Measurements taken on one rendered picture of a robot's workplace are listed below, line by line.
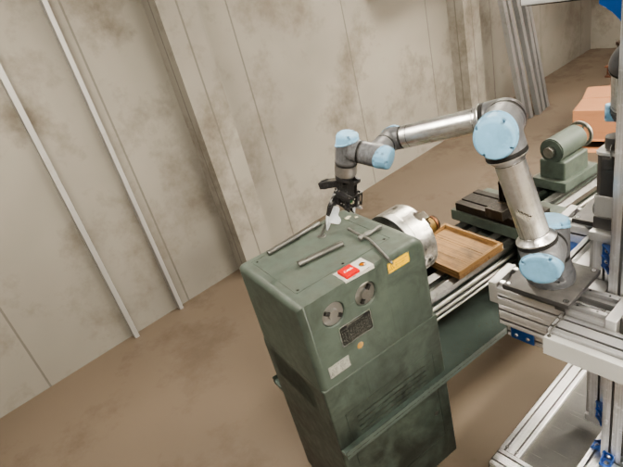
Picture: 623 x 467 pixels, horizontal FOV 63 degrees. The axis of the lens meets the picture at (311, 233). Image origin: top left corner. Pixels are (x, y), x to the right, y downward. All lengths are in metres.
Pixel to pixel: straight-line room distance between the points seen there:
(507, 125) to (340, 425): 1.30
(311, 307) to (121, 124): 2.58
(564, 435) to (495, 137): 1.57
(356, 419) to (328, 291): 0.62
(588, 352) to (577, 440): 0.94
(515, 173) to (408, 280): 0.70
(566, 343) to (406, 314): 0.62
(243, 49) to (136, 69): 0.92
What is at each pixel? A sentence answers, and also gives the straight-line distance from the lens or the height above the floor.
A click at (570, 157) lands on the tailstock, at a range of 3.07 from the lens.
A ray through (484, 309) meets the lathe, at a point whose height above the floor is 0.54.
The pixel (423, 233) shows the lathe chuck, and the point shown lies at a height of 1.16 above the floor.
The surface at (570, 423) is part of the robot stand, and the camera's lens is 2.68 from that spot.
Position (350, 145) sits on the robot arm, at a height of 1.72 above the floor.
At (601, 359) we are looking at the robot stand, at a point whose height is 1.07.
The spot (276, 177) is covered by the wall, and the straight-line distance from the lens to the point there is 4.69.
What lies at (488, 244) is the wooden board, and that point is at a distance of 2.58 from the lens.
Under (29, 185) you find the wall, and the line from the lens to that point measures 3.85.
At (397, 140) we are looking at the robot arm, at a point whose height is 1.68.
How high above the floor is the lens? 2.25
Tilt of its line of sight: 28 degrees down
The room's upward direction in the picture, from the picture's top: 15 degrees counter-clockwise
